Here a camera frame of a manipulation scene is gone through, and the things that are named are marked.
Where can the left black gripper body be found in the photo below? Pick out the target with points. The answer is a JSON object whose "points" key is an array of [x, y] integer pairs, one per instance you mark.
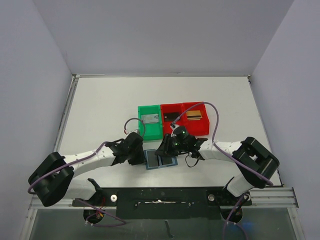
{"points": [[137, 152]]}

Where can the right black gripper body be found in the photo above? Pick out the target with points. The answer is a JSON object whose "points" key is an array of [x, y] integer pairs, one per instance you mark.
{"points": [[166, 146]]}

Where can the blue leather card holder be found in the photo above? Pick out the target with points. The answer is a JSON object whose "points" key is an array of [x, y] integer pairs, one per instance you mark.
{"points": [[163, 161]]}

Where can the dark grey card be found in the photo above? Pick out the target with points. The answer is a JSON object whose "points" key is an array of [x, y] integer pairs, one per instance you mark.
{"points": [[152, 159]]}

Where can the red plastic bin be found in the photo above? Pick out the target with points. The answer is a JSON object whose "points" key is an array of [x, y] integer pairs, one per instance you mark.
{"points": [[172, 107], [200, 127]]}

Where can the silver VIP card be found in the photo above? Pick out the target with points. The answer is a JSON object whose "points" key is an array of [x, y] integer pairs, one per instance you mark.
{"points": [[150, 118]]}

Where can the green plastic bin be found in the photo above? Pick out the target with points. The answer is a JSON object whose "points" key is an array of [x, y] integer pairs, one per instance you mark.
{"points": [[152, 132]]}

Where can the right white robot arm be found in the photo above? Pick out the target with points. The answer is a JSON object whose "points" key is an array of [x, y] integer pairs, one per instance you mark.
{"points": [[255, 162]]}

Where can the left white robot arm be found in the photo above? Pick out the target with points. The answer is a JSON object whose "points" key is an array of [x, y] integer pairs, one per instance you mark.
{"points": [[56, 177]]}

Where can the gold card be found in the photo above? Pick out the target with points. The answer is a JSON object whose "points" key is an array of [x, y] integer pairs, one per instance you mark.
{"points": [[193, 115]]}

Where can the black card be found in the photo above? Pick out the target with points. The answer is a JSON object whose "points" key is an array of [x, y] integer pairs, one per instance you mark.
{"points": [[170, 116]]}

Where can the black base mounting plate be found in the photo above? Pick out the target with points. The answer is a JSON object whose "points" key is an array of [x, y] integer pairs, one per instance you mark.
{"points": [[171, 211]]}

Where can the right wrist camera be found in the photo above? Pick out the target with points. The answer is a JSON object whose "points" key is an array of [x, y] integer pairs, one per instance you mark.
{"points": [[180, 132]]}

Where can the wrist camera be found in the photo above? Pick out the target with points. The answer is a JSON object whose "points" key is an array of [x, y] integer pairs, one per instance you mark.
{"points": [[127, 132], [180, 132]]}

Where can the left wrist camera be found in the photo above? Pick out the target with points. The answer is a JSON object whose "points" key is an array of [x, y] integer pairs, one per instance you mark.
{"points": [[127, 132]]}

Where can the aluminium frame rail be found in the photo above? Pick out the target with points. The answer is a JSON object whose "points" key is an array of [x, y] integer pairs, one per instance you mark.
{"points": [[270, 197]]}

